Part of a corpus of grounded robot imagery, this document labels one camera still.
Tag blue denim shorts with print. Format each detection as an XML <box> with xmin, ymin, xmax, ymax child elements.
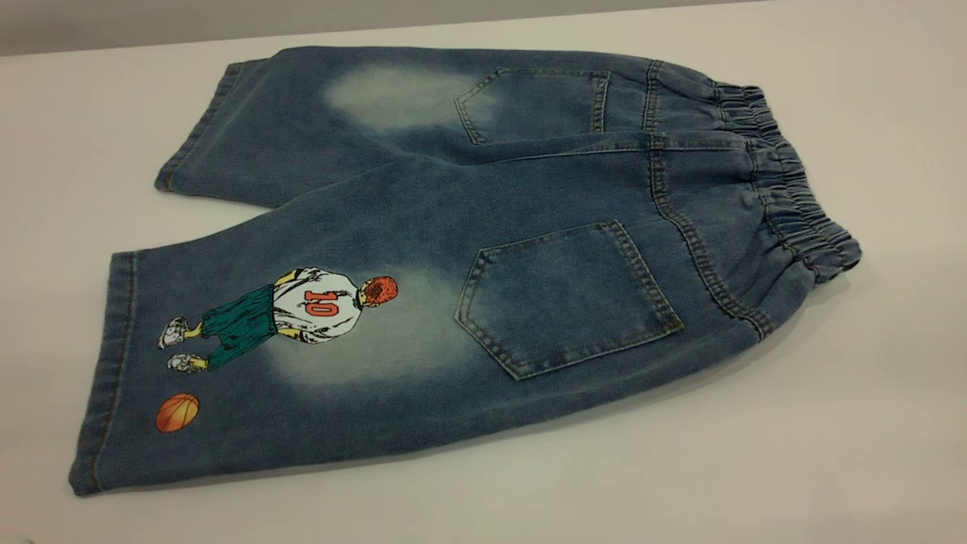
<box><xmin>68</xmin><ymin>45</ymin><xmax>864</xmax><ymax>497</ymax></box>

